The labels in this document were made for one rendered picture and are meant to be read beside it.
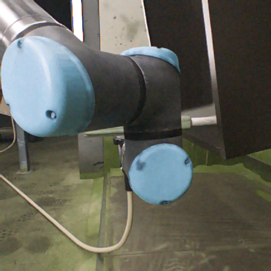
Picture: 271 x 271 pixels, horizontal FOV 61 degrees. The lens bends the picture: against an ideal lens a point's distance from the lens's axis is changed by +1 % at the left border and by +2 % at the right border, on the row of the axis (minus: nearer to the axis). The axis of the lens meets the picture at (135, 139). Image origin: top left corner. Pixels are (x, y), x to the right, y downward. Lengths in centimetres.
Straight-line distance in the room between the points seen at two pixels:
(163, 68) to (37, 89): 17
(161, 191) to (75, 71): 20
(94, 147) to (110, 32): 80
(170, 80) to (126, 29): 140
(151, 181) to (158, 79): 13
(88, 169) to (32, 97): 154
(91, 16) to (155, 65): 143
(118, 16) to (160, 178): 150
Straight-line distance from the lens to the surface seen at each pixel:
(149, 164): 30
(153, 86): 28
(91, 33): 170
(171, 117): 32
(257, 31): 66
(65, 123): 21
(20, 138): 201
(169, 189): 32
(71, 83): 20
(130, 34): 170
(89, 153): 171
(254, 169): 190
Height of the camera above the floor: 63
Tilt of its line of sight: 11 degrees down
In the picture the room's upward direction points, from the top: straight up
